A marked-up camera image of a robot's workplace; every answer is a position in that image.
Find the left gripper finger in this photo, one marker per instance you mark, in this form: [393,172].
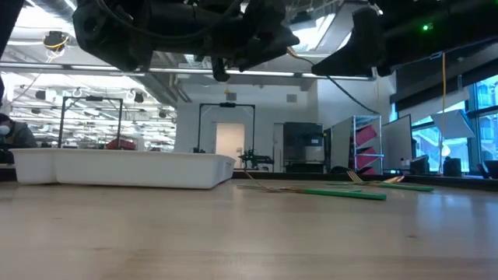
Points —
[270,13]
[257,44]

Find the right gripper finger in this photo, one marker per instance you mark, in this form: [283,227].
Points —
[358,54]

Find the small black robot arm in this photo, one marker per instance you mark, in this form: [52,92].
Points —
[257,158]

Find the metal shelf rack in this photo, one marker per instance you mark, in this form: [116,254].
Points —
[367,116]

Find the pink storage bin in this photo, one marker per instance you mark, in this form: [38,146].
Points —
[369,171]
[365,158]
[365,136]

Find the grey panel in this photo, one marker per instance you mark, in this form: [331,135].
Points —
[341,144]

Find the grey whiteboard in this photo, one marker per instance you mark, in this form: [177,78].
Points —
[397,142]

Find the white door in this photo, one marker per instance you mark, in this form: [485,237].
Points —
[229,144]

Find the dark grey cabinet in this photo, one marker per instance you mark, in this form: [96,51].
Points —
[303,144]

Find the white angled panel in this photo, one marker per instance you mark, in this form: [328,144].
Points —
[453,124]

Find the ceiling light strip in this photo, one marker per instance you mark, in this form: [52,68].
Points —
[97,68]

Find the black monitor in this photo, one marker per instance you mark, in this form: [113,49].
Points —
[420,165]
[452,168]
[491,169]

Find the red bin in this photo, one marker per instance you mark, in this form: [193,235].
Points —
[120,144]

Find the white plastic cutlery tray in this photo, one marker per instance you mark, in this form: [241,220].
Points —
[116,169]

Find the person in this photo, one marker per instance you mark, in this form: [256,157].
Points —
[21,136]

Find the silver ventilation duct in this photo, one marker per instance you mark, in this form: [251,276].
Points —
[315,35]

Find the grey wall vent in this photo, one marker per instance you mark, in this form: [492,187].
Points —
[292,98]
[231,96]

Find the black station frame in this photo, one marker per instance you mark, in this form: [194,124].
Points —
[227,105]

